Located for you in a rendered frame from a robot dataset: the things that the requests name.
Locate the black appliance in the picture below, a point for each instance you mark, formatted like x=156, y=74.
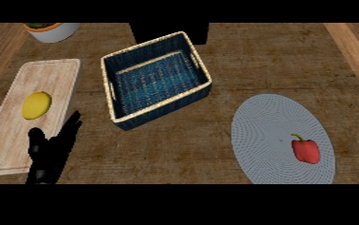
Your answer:
x=198, y=32

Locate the pale wooden cutting board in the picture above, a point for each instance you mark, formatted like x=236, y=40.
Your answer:
x=37, y=108

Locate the red bell pepper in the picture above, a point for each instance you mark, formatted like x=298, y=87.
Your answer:
x=306, y=151

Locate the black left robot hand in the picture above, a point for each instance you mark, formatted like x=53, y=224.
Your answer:
x=51, y=153

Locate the grey plant pot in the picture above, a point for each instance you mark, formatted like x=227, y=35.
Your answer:
x=51, y=31

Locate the yellow lemon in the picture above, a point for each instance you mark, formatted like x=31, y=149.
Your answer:
x=35, y=105

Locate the grey round placemat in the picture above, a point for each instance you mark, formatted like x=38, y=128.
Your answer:
x=275, y=134

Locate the blue wicker basket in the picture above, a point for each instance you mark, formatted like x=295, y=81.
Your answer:
x=153, y=80

